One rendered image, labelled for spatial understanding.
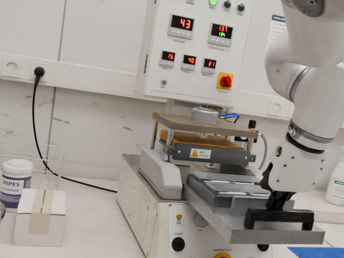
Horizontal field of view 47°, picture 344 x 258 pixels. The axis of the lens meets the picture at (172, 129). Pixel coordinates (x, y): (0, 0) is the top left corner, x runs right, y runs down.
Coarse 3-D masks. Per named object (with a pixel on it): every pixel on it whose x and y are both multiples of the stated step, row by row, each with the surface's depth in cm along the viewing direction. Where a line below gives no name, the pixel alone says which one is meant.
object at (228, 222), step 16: (192, 192) 93; (208, 208) 84; (224, 208) 85; (240, 208) 82; (288, 208) 86; (224, 224) 77; (240, 224) 77; (256, 224) 79; (272, 224) 80; (288, 224) 82; (240, 240) 75; (256, 240) 76; (272, 240) 77; (288, 240) 79; (304, 240) 80; (320, 240) 81
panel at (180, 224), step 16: (176, 208) 97; (192, 208) 99; (176, 224) 96; (192, 224) 98; (208, 224) 99; (192, 240) 97; (208, 240) 98; (224, 240) 100; (176, 256) 94; (192, 256) 96; (208, 256) 97; (224, 256) 98; (240, 256) 100; (256, 256) 102; (272, 256) 103
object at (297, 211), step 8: (248, 208) 76; (256, 208) 76; (264, 208) 76; (272, 208) 77; (280, 208) 78; (248, 216) 75; (256, 216) 75; (264, 216) 76; (272, 216) 76; (280, 216) 77; (288, 216) 77; (296, 216) 78; (304, 216) 79; (312, 216) 79; (248, 224) 75; (304, 224) 81; (312, 224) 80
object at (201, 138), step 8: (160, 136) 122; (176, 136) 114; (184, 136) 117; (192, 136) 120; (200, 136) 117; (208, 136) 125; (216, 136) 128; (200, 144) 109; (208, 144) 110; (216, 144) 112; (224, 144) 114; (232, 144) 116
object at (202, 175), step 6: (198, 174) 97; (204, 174) 98; (210, 174) 99; (216, 174) 100; (222, 174) 101; (234, 180) 97; (240, 180) 98; (246, 180) 99; (252, 180) 100; (258, 180) 101
